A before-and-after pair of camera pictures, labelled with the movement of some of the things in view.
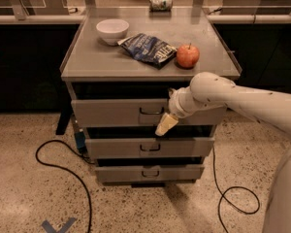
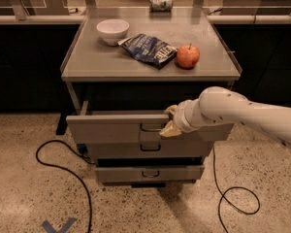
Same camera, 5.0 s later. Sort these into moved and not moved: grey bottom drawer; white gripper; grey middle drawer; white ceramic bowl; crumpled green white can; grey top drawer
Moved: white gripper; grey top drawer
Not moved: grey bottom drawer; crumpled green white can; white ceramic bowl; grey middle drawer
